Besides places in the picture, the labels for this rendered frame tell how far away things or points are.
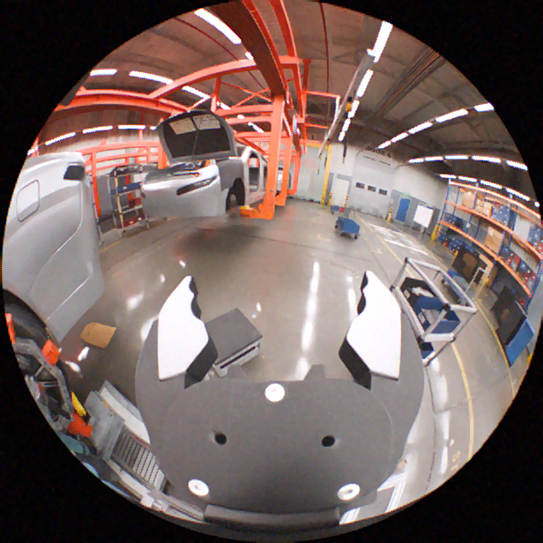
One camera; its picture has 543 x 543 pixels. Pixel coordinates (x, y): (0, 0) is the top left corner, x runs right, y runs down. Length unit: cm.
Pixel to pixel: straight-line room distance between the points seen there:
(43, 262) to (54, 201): 29
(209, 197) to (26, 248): 205
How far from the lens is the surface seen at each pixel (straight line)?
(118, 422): 151
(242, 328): 119
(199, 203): 229
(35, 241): 108
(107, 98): 385
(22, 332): 105
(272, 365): 142
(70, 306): 117
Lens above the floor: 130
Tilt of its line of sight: 33 degrees down
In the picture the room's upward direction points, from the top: 6 degrees clockwise
